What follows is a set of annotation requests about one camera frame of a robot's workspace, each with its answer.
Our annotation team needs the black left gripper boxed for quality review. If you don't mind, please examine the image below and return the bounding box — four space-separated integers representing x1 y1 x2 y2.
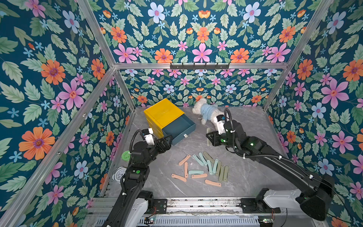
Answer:
141 135 172 167

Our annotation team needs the olive knife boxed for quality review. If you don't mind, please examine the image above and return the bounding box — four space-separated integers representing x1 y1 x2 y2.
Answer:
218 166 225 182
206 127 212 146
223 166 229 182
203 151 215 163
215 161 222 176

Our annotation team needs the teal drawer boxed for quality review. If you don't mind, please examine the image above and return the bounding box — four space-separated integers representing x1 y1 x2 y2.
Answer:
162 114 196 146

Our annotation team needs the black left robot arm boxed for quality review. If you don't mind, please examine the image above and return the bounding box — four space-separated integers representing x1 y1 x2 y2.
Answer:
103 129 173 227

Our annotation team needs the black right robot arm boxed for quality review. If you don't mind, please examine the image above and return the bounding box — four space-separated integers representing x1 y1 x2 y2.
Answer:
206 109 335 221

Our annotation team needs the yellow drawer cabinet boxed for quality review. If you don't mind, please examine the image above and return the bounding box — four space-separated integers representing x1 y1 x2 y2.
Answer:
144 98 184 138

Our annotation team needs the green lidded small jar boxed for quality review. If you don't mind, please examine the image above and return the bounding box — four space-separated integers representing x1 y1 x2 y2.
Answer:
122 150 131 162

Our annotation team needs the white round timer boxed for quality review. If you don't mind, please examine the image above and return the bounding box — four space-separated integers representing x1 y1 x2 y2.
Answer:
112 166 127 182

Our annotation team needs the white teddy bear blue shirt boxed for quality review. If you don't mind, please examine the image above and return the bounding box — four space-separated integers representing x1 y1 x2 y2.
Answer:
192 98 224 127

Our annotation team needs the mint knife right slanted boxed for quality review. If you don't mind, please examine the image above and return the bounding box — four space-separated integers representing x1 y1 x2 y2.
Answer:
212 159 219 175

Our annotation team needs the mint knife centre upright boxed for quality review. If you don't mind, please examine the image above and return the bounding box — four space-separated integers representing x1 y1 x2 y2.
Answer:
207 160 213 175

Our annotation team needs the pink knife far left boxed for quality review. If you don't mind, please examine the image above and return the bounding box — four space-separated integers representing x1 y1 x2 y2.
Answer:
171 174 187 182

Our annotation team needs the mint knife upper left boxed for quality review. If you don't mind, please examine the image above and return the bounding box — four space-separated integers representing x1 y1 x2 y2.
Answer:
192 155 204 166

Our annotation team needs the pink knife bottom right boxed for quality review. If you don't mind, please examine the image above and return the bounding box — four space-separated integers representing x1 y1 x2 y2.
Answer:
204 179 222 187

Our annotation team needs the mint knife horizontal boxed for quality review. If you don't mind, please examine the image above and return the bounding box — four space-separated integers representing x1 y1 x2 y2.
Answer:
188 170 204 175

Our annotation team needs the pink knife middle bottom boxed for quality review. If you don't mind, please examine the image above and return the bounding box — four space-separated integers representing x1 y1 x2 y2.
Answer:
191 173 208 179

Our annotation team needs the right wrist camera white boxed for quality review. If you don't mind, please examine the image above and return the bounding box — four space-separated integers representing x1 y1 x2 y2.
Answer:
216 114 226 135

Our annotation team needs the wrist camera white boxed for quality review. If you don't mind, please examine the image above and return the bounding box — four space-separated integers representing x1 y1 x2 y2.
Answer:
216 114 226 135
142 128 156 146

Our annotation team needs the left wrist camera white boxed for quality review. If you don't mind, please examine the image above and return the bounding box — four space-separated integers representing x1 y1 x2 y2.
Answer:
142 128 156 146

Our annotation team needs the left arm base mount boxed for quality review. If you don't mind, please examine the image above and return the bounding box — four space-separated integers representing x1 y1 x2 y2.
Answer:
138 191 168 214

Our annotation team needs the black hook rail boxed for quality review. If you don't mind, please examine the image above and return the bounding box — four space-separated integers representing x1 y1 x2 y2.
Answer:
169 63 230 71

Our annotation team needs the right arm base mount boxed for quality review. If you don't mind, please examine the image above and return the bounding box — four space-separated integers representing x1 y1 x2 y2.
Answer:
239 188 281 214

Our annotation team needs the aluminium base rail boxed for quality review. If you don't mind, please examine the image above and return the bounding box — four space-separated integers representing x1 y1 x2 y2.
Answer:
85 197 321 227

